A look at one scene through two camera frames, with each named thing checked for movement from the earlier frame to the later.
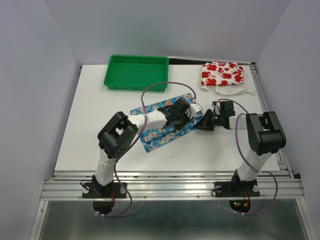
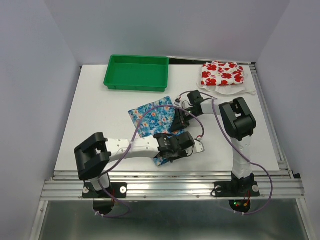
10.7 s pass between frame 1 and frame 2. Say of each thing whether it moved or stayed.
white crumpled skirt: stayed
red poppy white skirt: stayed
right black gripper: moved
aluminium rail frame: stayed
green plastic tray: stayed
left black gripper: moved
